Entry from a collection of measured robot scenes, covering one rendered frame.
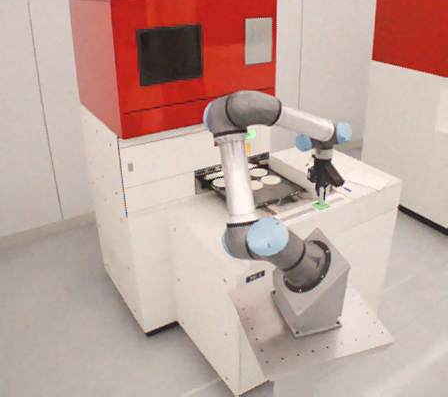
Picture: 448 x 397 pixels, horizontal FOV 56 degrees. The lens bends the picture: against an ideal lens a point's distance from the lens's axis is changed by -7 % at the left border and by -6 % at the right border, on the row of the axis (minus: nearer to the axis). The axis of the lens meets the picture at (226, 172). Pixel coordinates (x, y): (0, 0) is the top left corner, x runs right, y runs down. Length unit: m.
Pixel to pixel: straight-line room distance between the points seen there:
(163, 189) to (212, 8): 0.86
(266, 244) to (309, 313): 0.27
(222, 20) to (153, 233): 1.06
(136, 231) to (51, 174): 1.51
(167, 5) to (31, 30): 1.58
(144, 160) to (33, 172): 1.62
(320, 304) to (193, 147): 1.04
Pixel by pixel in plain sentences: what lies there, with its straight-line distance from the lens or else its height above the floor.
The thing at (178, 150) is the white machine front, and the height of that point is 1.10.
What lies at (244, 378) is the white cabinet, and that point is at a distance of 2.17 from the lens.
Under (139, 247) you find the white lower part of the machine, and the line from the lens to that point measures 2.23.
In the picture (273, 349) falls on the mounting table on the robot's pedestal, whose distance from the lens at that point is 1.44.
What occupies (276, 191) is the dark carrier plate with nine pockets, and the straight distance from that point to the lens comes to 2.14.
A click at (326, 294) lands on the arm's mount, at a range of 1.41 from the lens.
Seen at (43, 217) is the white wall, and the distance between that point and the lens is 3.69.
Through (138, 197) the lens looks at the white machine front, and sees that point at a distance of 2.10.
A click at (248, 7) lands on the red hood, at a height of 1.74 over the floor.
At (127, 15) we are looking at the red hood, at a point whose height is 1.74.
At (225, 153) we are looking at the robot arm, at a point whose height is 1.33.
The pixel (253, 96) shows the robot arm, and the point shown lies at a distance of 1.36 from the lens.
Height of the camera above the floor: 1.87
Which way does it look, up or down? 25 degrees down
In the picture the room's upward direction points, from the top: 1 degrees counter-clockwise
